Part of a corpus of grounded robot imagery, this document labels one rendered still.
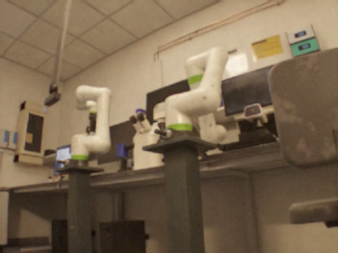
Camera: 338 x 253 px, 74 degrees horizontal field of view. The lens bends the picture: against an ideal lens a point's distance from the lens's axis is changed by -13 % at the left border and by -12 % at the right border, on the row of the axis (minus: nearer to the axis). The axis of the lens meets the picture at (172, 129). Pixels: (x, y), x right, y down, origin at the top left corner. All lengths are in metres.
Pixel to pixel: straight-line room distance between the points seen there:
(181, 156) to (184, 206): 0.22
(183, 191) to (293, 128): 0.54
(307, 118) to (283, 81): 0.15
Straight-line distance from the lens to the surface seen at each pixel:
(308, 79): 0.89
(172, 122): 1.19
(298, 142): 0.83
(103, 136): 1.89
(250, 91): 1.70
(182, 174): 1.12
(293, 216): 0.88
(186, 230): 1.11
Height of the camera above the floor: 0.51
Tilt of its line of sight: 17 degrees up
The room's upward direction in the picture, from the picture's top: 3 degrees counter-clockwise
